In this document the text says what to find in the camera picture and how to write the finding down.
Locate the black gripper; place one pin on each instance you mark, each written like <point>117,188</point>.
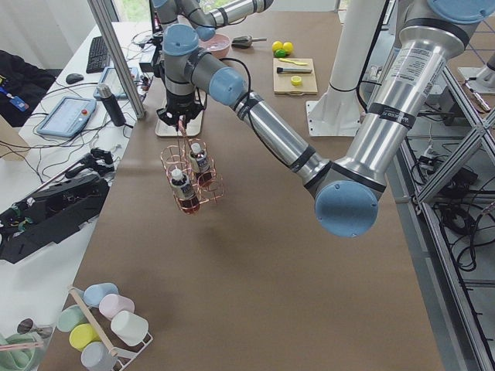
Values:
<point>180,103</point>

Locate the copper wire bottle basket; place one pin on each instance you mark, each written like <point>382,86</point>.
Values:
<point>177,156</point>

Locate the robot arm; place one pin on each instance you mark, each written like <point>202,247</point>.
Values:
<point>206,23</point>
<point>346,191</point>

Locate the black thermos bottle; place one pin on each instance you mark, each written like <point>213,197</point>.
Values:
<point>111,105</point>

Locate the pink bowl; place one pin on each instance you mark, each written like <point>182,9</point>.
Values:
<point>218,45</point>

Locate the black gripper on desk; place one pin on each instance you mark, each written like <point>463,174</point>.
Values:
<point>97,160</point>

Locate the metal ice scoop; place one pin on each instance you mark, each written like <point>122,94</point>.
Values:
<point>245,42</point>

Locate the black keyboard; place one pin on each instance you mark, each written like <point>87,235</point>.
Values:
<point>98,56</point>

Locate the wooden cutting board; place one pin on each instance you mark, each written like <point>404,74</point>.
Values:
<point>282,82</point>

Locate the blue teach pendant tablet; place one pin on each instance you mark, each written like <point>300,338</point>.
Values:
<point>68,118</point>

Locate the black computer mouse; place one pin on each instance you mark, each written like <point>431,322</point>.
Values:
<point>73,78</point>

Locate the yellow plastic knife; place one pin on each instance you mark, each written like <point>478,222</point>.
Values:
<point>295,62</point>

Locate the half lemon slice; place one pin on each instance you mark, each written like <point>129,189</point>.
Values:
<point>296,80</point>

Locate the seated person in black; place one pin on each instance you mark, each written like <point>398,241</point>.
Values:
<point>23,86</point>

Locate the blue plastic cup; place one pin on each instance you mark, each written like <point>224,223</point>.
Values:
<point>96,292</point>

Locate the pink plastic cup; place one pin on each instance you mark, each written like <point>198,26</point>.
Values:
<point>111,304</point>

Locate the white plastic cup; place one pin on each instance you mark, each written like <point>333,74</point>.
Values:
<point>129,327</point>

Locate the green plastic cup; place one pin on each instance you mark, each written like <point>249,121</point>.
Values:
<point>70,318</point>

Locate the yellow plastic cup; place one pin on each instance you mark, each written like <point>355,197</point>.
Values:
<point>83,335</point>

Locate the grey plastic cup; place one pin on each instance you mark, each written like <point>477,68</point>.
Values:
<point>96,357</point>

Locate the metal jigger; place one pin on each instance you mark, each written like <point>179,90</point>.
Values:
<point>28,326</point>

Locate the aluminium frame post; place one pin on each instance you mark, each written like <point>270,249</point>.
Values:
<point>104,23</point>

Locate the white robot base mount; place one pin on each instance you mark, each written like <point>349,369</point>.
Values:
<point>337,112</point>

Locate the wooden rack handle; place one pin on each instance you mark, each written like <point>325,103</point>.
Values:
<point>86,311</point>

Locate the aluminium frame rack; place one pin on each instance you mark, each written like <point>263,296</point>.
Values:
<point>443,182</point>

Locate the white wire cup rack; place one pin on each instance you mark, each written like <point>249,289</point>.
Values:
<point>126,354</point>

